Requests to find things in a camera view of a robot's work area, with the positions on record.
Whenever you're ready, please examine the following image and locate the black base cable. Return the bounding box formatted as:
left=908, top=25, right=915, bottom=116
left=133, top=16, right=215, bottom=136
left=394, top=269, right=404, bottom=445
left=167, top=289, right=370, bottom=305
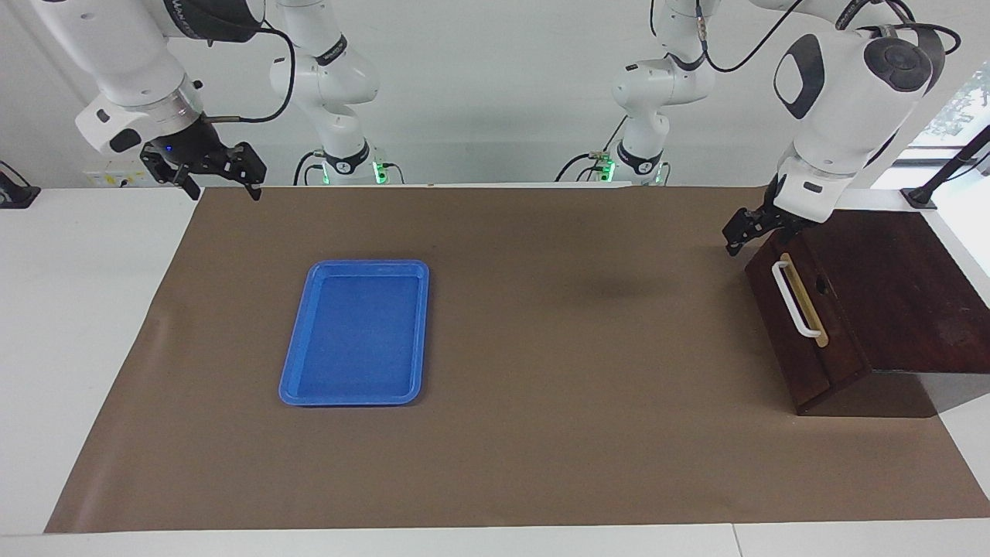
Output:
left=292, top=149, right=327, bottom=187
left=554, top=114, right=629, bottom=184

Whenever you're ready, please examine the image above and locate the black camera stand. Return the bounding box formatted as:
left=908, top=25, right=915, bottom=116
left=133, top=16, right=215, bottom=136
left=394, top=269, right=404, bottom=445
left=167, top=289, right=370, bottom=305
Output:
left=900, top=124, right=990, bottom=212

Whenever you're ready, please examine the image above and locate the black right base cable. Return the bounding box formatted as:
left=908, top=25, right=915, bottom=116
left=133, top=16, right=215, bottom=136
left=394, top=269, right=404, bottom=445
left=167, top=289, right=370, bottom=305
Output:
left=292, top=149, right=327, bottom=187

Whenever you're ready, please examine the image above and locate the black left base cable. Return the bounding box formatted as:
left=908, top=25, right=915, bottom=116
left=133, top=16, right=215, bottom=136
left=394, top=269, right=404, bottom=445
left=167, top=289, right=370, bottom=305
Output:
left=554, top=114, right=629, bottom=184

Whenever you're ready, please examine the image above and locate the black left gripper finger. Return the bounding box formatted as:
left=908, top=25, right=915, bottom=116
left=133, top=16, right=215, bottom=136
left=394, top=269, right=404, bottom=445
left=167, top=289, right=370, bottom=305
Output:
left=731, top=220, right=783, bottom=252
left=721, top=206, right=770, bottom=258

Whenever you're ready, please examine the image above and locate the brown table mat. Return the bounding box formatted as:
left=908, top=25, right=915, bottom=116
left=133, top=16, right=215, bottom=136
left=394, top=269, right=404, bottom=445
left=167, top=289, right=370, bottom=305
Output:
left=43, top=183, right=990, bottom=535

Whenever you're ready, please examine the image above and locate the yellow labelled wall outlet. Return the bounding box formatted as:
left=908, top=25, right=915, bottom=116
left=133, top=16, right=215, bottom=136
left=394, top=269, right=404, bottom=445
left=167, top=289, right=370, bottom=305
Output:
left=84, top=169, right=149, bottom=189

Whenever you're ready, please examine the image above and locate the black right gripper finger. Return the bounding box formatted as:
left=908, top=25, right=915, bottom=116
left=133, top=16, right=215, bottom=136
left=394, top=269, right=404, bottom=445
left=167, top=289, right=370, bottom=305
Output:
left=141, top=152, right=203, bottom=201
left=223, top=141, right=268, bottom=201

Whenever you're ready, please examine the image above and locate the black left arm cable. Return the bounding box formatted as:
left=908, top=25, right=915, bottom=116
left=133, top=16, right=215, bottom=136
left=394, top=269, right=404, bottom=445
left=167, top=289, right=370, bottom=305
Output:
left=650, top=0, right=964, bottom=74

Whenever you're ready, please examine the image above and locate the white drawer handle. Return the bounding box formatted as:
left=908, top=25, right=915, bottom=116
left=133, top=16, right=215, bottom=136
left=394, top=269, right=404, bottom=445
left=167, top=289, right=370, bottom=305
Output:
left=770, top=259, right=823, bottom=340

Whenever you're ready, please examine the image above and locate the blue plastic tray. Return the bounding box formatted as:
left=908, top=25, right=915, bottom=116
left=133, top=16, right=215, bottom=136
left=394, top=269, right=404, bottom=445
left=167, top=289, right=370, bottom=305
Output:
left=278, top=258, right=431, bottom=408

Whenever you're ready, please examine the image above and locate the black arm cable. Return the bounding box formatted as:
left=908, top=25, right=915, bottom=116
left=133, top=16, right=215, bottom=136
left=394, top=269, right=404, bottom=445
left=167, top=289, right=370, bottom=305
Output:
left=203, top=17, right=299, bottom=125
left=650, top=0, right=964, bottom=74

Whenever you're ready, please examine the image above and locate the black device on table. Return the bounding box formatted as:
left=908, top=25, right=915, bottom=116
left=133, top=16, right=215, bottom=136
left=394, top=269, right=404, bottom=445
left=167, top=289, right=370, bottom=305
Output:
left=0, top=160, right=42, bottom=209

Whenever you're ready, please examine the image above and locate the dark wooden cabinet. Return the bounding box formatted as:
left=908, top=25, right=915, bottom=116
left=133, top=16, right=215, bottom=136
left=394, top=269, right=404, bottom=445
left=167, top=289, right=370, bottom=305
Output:
left=744, top=207, right=990, bottom=418

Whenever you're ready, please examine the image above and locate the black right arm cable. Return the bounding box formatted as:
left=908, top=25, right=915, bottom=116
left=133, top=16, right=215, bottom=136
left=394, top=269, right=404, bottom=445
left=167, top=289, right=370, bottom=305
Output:
left=203, top=17, right=299, bottom=125

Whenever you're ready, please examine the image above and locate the wooden drawer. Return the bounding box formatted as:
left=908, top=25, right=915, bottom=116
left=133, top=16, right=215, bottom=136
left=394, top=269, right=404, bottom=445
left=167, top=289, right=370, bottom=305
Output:
left=744, top=229, right=872, bottom=415

